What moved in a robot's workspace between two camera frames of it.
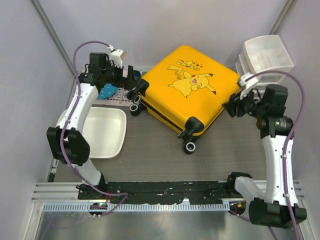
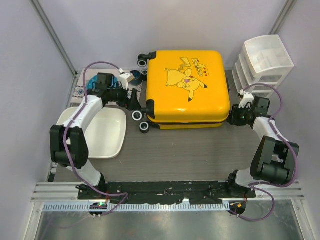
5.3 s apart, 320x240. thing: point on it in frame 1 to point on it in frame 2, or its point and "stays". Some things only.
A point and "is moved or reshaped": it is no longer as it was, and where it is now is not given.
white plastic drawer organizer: (262, 54) stays
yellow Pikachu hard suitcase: (187, 89) is moved or reshaped
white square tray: (104, 131) stays
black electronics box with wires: (159, 192) stays
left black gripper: (131, 82) to (132, 104)
